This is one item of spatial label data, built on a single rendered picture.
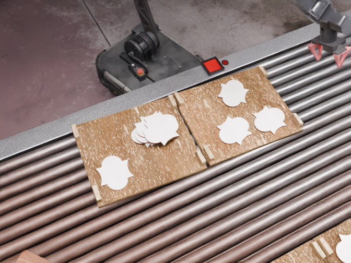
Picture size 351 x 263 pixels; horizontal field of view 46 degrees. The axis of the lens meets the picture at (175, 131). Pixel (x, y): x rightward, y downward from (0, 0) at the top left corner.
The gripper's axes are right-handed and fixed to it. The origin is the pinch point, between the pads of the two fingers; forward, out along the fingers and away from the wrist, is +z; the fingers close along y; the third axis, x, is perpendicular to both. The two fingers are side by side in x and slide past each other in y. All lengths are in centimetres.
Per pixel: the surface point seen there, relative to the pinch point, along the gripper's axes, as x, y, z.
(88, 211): 99, 14, 15
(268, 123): 24.6, 7.6, 17.9
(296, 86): -0.3, 17.4, 17.6
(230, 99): 30.0, 23.2, 10.3
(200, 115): 44, 24, 10
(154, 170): 73, 14, 14
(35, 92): 84, 175, 41
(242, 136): 37.2, 8.4, 17.2
